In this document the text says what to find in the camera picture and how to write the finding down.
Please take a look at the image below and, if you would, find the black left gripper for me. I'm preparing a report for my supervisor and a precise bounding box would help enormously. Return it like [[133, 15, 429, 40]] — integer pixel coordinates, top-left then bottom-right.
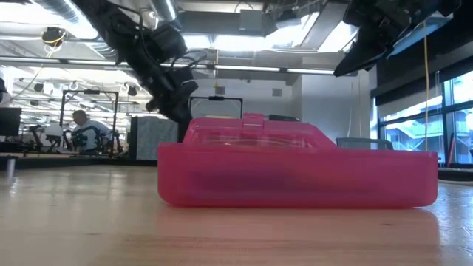
[[145, 67, 200, 143]]

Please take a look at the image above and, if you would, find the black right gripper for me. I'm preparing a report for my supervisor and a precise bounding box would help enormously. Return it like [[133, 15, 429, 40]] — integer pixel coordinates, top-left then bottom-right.
[[333, 0, 432, 78]]

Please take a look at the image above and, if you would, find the red plastic pencil box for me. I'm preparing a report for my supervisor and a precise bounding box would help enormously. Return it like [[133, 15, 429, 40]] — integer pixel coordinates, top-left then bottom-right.
[[156, 112, 439, 210]]

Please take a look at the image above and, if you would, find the grey partition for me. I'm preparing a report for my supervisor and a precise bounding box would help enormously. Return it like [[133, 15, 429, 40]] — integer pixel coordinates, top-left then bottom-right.
[[129, 115, 180, 161]]

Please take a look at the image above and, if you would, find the dark office chair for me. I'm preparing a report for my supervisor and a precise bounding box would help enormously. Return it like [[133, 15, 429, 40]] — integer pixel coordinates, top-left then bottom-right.
[[335, 137, 395, 151]]

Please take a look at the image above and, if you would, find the long ceiling light bar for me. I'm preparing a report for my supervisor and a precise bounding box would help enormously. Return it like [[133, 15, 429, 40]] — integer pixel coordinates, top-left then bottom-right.
[[158, 63, 358, 77]]

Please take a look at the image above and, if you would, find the person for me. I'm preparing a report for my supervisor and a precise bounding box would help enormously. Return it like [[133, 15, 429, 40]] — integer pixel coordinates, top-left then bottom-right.
[[70, 109, 112, 154]]

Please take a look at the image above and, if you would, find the black desk monitor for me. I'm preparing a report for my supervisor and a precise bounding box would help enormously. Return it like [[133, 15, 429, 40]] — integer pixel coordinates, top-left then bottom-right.
[[268, 114, 301, 123]]

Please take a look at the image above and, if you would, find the black ceiling device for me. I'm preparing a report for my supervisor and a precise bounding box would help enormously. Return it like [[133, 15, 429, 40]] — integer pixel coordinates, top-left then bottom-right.
[[41, 26, 68, 48]]

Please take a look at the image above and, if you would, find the black stand frame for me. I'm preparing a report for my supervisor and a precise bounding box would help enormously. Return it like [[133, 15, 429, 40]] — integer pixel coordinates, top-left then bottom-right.
[[188, 95, 244, 120], [60, 89, 120, 156]]

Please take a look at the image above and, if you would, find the yellow extension cable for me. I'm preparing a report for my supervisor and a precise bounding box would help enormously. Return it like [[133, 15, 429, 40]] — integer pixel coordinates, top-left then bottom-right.
[[422, 21, 432, 152]]

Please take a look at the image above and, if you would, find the silver ceiling duct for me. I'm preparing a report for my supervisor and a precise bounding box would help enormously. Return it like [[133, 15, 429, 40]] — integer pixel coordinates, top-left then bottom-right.
[[149, 0, 178, 23]]

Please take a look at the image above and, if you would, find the silver metal post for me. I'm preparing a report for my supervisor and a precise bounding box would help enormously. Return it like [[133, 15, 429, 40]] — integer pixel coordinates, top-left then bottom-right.
[[5, 156, 18, 179]]

